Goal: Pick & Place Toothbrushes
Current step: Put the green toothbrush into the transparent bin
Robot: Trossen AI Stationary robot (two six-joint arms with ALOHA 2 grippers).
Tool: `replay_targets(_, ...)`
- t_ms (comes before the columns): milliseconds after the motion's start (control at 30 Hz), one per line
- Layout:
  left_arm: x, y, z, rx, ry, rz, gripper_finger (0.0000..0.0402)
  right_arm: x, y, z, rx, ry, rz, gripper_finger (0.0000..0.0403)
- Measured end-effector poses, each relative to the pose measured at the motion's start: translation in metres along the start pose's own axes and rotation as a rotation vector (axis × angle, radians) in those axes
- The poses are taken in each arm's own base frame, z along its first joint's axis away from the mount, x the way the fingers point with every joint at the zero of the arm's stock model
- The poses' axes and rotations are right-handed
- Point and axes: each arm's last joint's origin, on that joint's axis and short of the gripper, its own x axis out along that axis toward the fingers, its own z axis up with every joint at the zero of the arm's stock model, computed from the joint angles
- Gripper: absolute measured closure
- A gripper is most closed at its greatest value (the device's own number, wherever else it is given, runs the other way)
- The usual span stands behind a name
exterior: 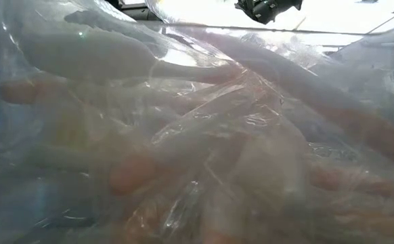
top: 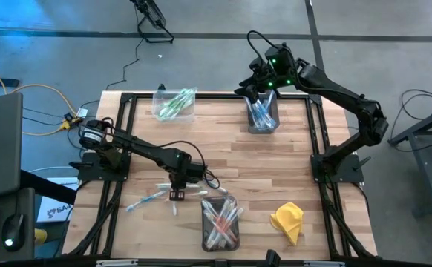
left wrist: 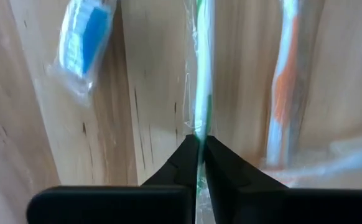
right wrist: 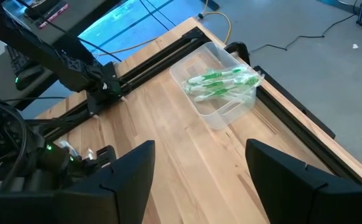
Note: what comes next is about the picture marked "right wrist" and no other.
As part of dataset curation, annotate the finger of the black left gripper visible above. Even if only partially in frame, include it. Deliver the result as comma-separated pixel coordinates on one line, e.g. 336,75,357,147
95,144,118,169

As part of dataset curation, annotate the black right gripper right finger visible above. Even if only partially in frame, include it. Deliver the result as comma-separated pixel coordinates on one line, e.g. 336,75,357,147
244,138,362,224

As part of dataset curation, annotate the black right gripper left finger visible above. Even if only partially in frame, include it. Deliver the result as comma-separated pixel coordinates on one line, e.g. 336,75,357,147
0,139,156,224

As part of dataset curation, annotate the blue toothbrush in clear wrapper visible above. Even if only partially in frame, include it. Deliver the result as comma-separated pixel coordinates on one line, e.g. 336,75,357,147
58,139,78,156

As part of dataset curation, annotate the clear plastic bin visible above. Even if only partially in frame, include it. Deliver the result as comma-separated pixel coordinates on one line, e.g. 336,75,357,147
169,41,265,131

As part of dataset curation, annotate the large dark grey panel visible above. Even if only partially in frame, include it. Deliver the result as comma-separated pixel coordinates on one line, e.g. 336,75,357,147
1,0,119,46

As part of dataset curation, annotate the black clamp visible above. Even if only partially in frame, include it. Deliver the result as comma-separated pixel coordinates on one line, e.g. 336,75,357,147
223,41,251,67

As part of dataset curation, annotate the black flat floor bar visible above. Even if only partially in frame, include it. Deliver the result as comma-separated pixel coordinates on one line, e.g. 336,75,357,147
199,0,221,11

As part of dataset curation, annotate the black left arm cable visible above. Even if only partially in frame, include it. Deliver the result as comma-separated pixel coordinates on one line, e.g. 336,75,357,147
0,98,29,189

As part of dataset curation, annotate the black aluminium table frame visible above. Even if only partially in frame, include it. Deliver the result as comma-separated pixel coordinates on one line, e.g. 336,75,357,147
28,26,362,190

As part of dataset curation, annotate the black floor cable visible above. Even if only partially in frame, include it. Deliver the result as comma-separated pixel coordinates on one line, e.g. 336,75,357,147
137,0,178,32
249,14,359,53

